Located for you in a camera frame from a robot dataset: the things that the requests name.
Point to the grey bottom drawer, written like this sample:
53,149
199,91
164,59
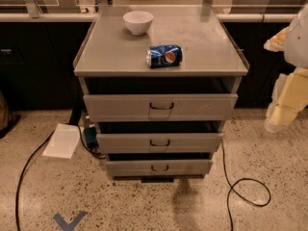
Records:
158,168

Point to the grey middle drawer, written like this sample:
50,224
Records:
159,143

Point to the blue device beside cabinet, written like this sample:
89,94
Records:
90,136

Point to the white paper sheet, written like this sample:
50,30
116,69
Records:
63,142

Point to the grey top drawer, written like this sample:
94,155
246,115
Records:
159,107

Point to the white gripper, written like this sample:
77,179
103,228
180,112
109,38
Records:
297,48

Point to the white ceramic bowl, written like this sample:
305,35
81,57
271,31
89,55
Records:
138,22

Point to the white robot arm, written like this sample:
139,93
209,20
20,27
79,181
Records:
296,44

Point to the crushed blue Pepsi can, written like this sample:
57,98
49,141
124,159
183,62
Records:
164,56

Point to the grey drawer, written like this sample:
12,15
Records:
159,143
158,168
159,107

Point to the grey drawer cabinet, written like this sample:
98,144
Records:
112,61

